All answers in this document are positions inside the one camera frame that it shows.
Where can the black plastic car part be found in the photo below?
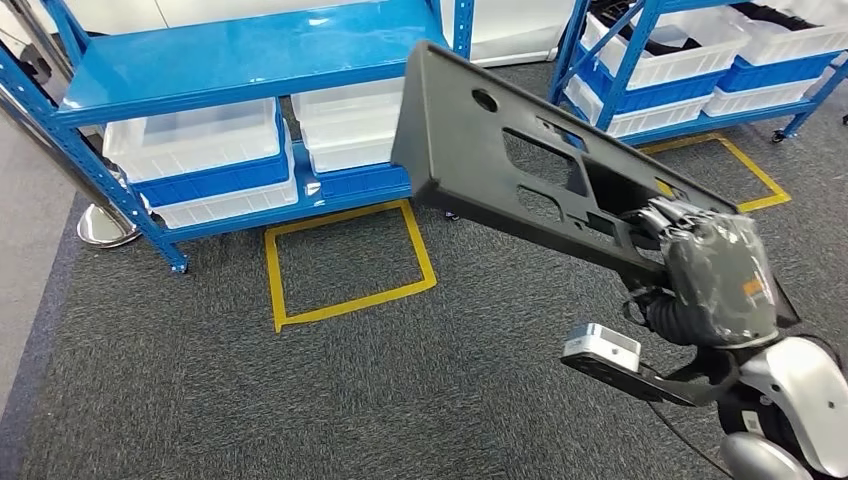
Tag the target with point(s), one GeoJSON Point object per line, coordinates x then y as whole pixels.
{"type": "Point", "coordinates": [450, 132]}

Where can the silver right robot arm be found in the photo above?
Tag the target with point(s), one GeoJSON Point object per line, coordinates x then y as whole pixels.
{"type": "Point", "coordinates": [802, 384]}

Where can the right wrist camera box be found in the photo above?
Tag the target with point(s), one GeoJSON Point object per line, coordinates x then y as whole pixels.
{"type": "Point", "coordinates": [603, 348]}

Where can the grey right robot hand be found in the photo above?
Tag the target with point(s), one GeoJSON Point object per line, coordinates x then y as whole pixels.
{"type": "Point", "coordinates": [722, 285]}

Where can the black caster wheel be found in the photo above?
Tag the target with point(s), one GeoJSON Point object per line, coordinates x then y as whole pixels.
{"type": "Point", "coordinates": [450, 216]}
{"type": "Point", "coordinates": [779, 136]}

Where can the blue metal shelf rack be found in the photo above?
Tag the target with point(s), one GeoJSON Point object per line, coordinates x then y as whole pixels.
{"type": "Point", "coordinates": [232, 53]}
{"type": "Point", "coordinates": [629, 60]}

